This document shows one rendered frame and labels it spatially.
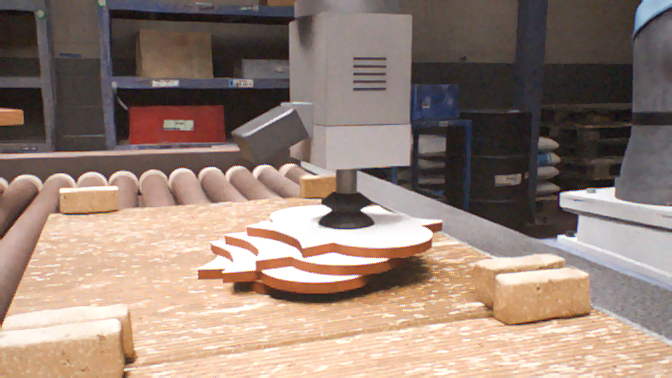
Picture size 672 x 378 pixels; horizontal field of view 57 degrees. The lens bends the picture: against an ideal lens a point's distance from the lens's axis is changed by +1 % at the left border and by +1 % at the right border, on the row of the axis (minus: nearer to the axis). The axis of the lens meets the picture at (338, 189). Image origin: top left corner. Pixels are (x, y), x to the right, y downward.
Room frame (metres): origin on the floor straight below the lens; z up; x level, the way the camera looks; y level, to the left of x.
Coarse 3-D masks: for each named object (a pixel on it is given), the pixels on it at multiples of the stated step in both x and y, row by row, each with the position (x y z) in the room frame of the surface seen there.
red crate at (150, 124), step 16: (144, 112) 4.28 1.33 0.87; (160, 112) 4.31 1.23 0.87; (176, 112) 4.35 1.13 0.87; (192, 112) 4.38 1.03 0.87; (208, 112) 4.42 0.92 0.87; (224, 112) 4.47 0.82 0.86; (144, 128) 4.28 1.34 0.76; (160, 128) 4.31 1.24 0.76; (176, 128) 4.35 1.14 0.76; (192, 128) 4.38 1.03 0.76; (208, 128) 4.42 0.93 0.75; (224, 128) 4.46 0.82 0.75; (144, 144) 4.27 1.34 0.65
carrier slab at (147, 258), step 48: (48, 240) 0.54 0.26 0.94; (96, 240) 0.54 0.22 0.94; (144, 240) 0.54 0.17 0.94; (192, 240) 0.54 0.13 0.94; (432, 240) 0.54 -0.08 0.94; (48, 288) 0.41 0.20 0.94; (96, 288) 0.41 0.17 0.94; (144, 288) 0.41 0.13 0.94; (192, 288) 0.41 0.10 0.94; (240, 288) 0.41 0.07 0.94; (384, 288) 0.41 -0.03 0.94; (432, 288) 0.41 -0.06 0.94; (144, 336) 0.33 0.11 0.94; (192, 336) 0.33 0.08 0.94; (240, 336) 0.33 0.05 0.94; (288, 336) 0.33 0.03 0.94; (336, 336) 0.33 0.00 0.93
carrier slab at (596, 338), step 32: (480, 320) 0.35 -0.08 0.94; (544, 320) 0.35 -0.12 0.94; (576, 320) 0.35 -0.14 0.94; (608, 320) 0.35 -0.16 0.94; (256, 352) 0.30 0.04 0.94; (288, 352) 0.30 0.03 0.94; (320, 352) 0.30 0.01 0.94; (352, 352) 0.30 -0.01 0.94; (384, 352) 0.30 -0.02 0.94; (416, 352) 0.30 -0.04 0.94; (448, 352) 0.30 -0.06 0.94; (480, 352) 0.31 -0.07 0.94; (512, 352) 0.31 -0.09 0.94; (544, 352) 0.31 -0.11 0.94; (576, 352) 0.31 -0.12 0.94; (608, 352) 0.31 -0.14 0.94; (640, 352) 0.31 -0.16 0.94
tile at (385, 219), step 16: (288, 208) 0.51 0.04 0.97; (304, 208) 0.52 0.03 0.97; (320, 208) 0.52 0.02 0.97; (368, 208) 0.52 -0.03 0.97; (256, 224) 0.46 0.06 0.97; (272, 224) 0.46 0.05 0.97; (288, 224) 0.46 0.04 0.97; (304, 224) 0.46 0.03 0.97; (384, 224) 0.46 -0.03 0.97; (400, 224) 0.46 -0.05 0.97; (416, 224) 0.46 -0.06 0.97; (432, 224) 0.46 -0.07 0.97; (288, 240) 0.43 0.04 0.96; (304, 240) 0.41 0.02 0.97; (320, 240) 0.41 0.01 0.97; (336, 240) 0.41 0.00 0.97; (352, 240) 0.41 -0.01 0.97; (368, 240) 0.41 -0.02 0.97; (384, 240) 0.41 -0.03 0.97; (400, 240) 0.41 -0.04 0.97; (416, 240) 0.41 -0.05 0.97; (304, 256) 0.39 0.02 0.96; (352, 256) 0.40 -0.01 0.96; (368, 256) 0.39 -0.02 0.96; (384, 256) 0.39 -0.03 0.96; (400, 256) 0.40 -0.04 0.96
